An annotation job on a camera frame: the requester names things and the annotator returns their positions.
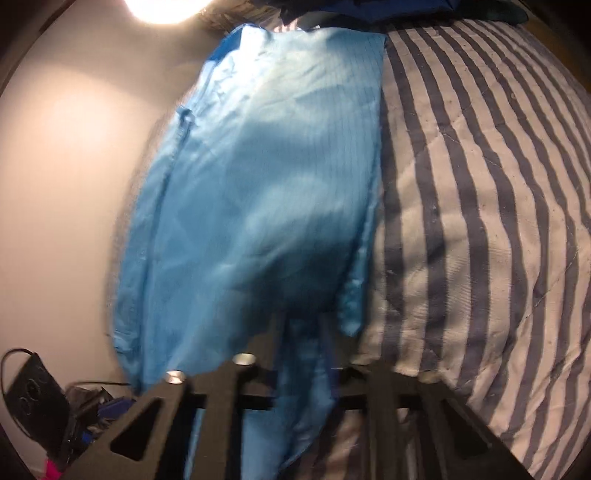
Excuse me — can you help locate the striped bed sheet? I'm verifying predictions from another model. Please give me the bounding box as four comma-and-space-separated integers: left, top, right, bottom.
272, 18, 591, 480

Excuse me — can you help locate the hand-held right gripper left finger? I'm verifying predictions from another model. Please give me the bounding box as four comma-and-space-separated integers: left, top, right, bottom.
60, 318, 290, 480

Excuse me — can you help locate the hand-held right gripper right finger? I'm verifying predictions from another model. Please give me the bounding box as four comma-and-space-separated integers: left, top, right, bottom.
320, 318, 533, 480

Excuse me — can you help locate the light blue jacket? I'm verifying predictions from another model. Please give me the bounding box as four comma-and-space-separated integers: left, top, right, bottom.
111, 23, 389, 480

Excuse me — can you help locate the ring light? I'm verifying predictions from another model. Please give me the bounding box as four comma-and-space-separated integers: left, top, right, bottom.
122, 0, 218, 26

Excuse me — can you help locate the dark navy down jacket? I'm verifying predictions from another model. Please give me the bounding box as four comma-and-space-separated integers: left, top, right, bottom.
277, 0, 529, 29

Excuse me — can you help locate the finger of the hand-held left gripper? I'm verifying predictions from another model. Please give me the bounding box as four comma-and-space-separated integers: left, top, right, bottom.
69, 383, 137, 444

